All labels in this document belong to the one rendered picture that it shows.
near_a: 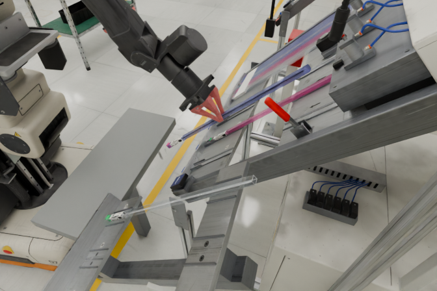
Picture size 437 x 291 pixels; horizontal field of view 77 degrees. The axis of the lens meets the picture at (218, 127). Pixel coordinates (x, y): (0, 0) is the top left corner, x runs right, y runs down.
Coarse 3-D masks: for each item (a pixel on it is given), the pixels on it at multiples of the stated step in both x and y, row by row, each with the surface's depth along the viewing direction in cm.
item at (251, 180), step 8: (248, 176) 44; (224, 184) 47; (232, 184) 46; (240, 184) 45; (248, 184) 44; (192, 192) 53; (200, 192) 51; (208, 192) 49; (216, 192) 48; (224, 192) 48; (168, 200) 58; (176, 200) 55; (184, 200) 54; (192, 200) 53; (136, 208) 66; (144, 208) 63; (152, 208) 61; (160, 208) 59; (128, 216) 68
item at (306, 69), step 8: (296, 72) 51; (304, 72) 50; (280, 80) 55; (288, 80) 53; (272, 88) 55; (256, 96) 58; (264, 96) 58; (240, 104) 62; (248, 104) 61; (224, 112) 66; (232, 112) 64; (200, 128) 73; (184, 136) 78; (168, 144) 85
